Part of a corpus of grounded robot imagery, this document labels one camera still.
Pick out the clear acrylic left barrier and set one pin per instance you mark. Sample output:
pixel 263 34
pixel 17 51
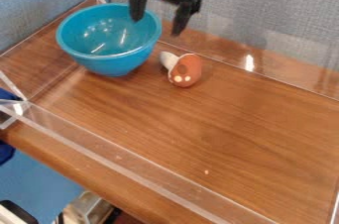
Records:
pixel 40 73

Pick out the clear acrylic front barrier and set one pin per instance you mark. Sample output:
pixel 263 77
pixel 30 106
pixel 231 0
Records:
pixel 187 193

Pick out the clear acrylic barrier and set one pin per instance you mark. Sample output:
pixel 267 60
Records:
pixel 249 59
pixel 40 73
pixel 187 193

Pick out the black object bottom left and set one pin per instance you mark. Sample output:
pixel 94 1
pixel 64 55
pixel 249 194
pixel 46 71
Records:
pixel 12 214

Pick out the brown plush mushroom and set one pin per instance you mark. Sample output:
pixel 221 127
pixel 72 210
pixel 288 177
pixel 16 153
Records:
pixel 184 68

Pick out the blue plastic bowl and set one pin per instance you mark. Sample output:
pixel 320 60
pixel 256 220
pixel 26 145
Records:
pixel 105 41

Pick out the metal table leg bracket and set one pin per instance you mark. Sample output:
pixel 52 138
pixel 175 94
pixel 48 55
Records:
pixel 88 209

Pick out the clear acrylic back barrier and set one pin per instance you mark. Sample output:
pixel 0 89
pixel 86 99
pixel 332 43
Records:
pixel 249 59

